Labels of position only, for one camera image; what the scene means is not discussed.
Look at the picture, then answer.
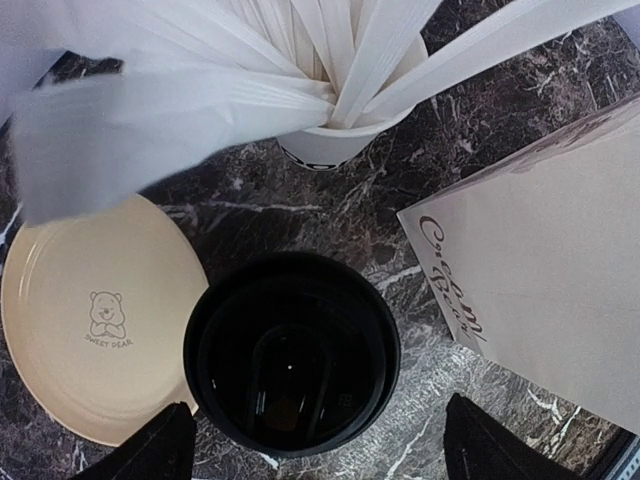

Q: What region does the beige bear plate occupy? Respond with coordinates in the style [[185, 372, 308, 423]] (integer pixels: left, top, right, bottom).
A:
[[1, 195, 208, 447]]

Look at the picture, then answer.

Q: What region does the paper wrapped straw far right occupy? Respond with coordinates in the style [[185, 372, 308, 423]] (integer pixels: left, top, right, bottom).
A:
[[361, 0, 639, 119]]

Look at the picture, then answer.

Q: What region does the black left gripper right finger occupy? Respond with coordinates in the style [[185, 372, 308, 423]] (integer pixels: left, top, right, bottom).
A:
[[443, 393, 580, 480]]

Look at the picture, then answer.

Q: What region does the cream bear paper bag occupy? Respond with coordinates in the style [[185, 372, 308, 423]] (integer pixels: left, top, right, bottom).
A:
[[398, 96, 639, 432]]

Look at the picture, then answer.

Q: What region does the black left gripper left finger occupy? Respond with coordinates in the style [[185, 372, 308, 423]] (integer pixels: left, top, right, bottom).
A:
[[82, 402, 196, 480]]

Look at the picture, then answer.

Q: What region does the black coffee cup lid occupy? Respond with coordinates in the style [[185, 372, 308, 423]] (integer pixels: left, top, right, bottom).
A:
[[183, 252, 401, 458]]

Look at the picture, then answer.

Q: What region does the white paper straw cup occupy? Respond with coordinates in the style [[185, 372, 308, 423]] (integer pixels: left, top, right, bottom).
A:
[[277, 29, 431, 172]]

